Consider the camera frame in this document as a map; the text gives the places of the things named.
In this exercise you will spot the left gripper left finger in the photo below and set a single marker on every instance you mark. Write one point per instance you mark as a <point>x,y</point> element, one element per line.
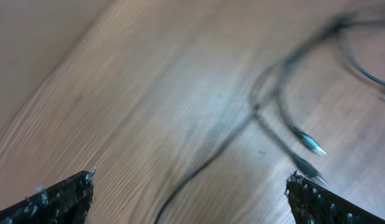
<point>67,202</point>

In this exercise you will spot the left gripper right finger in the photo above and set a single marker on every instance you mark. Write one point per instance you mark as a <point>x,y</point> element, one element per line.
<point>313,204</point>

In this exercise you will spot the black cable long tail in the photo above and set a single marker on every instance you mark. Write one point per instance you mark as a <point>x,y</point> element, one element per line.
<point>288,65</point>

